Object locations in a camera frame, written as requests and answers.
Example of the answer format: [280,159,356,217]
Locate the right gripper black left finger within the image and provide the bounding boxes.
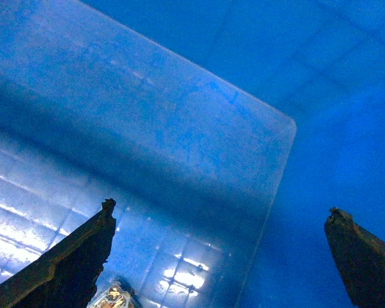
[0,199,116,307]

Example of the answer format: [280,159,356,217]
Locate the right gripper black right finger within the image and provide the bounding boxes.
[324,207,385,307]

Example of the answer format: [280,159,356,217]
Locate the yellow push button switch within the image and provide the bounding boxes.
[87,281,141,308]

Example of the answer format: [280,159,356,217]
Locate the upper left blue crate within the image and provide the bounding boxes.
[0,1,385,307]

